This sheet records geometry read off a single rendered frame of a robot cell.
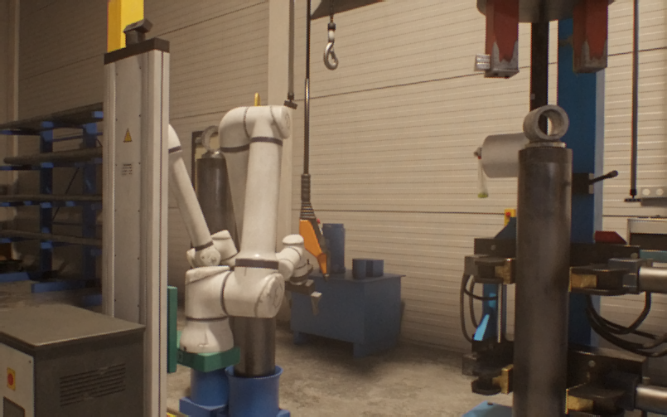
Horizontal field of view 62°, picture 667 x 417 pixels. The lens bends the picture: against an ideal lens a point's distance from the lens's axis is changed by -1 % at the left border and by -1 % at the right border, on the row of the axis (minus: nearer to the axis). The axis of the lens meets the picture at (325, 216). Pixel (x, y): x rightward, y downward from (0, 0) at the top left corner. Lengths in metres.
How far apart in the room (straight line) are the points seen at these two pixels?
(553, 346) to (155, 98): 1.79
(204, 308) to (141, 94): 0.77
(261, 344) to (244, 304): 1.00
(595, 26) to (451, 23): 2.62
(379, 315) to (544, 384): 2.42
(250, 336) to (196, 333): 0.91
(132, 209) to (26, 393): 0.69
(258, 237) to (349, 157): 3.66
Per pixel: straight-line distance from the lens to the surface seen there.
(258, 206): 1.93
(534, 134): 2.50
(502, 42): 2.49
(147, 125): 2.02
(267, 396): 2.95
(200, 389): 3.19
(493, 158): 3.45
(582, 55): 2.62
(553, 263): 2.44
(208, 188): 3.04
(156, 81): 2.01
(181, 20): 7.84
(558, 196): 2.43
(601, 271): 2.31
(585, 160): 2.88
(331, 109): 5.71
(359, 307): 4.57
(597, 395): 2.40
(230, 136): 2.06
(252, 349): 2.89
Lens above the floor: 1.22
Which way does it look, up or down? 1 degrees down
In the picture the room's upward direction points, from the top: 1 degrees clockwise
